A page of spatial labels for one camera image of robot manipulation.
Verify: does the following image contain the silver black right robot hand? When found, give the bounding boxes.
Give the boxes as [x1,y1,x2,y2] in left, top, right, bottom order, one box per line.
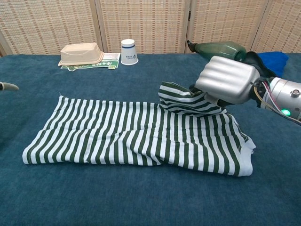
[189,55,261,108]

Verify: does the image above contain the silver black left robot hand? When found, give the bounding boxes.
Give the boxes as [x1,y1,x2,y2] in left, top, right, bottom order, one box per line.
[0,81,20,92]

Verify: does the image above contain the green white striped shirt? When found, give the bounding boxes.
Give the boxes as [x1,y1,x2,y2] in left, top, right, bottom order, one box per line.
[22,81,257,177]

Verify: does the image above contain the blue grey cloth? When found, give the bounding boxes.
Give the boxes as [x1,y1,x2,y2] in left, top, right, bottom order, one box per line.
[243,51,289,78]

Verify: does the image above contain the beige takeout food box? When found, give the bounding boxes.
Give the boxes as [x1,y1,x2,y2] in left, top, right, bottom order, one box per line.
[58,42,105,67]

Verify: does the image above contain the blue carpet table mat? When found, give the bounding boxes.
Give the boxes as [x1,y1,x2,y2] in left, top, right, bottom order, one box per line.
[0,52,301,226]

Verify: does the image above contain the green white flattened carton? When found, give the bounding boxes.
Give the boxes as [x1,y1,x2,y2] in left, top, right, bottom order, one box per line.
[60,52,121,71]

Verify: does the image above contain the white paper cup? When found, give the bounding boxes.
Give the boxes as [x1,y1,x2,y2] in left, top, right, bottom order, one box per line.
[120,39,139,65]

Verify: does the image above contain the bamboo folding screen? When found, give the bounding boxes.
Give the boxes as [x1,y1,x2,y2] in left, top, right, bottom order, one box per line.
[0,0,301,57]

